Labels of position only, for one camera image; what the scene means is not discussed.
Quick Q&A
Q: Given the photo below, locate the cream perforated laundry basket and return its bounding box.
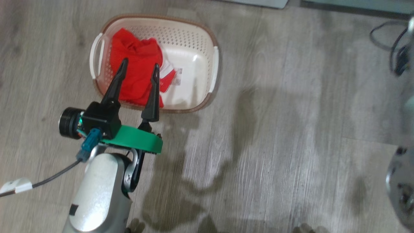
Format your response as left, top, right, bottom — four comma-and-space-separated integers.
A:
89, 14, 220, 114

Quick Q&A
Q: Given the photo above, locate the red and white garment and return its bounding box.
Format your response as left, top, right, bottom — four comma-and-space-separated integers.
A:
109, 28, 177, 108

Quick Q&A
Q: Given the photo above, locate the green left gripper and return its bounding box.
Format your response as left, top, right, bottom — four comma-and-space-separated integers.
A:
100, 58, 163, 154

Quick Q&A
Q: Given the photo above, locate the printed basket label sticker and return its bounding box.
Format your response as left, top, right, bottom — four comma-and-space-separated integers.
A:
171, 67, 183, 86

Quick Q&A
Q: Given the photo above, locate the white cable clip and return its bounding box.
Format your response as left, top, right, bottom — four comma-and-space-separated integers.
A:
0, 178, 33, 194

